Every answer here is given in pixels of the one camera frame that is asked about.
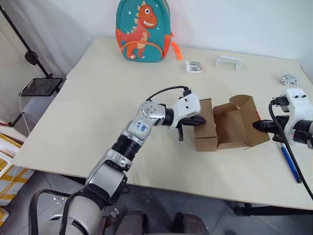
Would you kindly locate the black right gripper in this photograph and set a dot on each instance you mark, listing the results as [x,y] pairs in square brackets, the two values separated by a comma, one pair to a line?
[271,126]

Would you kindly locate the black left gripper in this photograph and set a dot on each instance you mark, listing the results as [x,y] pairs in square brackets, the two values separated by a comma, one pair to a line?
[188,121]

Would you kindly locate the brown cardboard box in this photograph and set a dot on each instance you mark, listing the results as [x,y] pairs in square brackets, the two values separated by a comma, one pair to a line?
[230,127]

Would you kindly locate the blue pen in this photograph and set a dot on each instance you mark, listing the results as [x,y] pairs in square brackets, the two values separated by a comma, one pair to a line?
[291,162]

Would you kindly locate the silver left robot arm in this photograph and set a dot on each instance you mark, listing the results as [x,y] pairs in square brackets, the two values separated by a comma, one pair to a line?
[149,110]

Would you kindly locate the small white green-printed box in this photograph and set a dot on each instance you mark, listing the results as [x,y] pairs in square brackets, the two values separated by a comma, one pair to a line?
[193,67]

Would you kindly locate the white flat box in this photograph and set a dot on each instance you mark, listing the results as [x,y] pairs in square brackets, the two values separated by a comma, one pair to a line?
[9,133]

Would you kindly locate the yellow taped cardboard box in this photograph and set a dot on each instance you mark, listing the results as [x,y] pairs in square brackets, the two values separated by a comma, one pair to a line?
[14,178]

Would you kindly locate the cluster of small metal parts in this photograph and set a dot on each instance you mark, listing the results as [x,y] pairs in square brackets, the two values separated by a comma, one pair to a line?
[289,79]

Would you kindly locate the teal dinosaur backpack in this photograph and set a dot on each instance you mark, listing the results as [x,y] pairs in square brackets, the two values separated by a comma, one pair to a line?
[146,31]

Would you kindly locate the dark brown rounded shape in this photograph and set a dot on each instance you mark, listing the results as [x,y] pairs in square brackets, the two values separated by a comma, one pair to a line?
[192,225]
[134,224]

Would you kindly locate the black mesh tray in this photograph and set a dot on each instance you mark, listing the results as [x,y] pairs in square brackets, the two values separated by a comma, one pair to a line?
[41,86]

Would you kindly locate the black tripod stand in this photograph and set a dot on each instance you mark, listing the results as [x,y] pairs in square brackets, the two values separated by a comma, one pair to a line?
[30,56]

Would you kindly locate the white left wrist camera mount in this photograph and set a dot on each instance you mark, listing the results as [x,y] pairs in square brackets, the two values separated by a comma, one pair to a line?
[187,105]

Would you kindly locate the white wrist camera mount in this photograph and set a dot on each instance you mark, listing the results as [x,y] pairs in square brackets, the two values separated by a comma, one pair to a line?
[299,107]
[187,105]

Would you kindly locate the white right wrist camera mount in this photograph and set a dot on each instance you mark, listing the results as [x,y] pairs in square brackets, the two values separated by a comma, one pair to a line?
[299,107]

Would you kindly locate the white plastic bracket stand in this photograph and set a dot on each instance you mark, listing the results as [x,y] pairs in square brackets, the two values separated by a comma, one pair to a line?
[228,58]

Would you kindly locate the black table frame bar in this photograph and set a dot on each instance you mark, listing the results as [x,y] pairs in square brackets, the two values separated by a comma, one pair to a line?
[274,210]

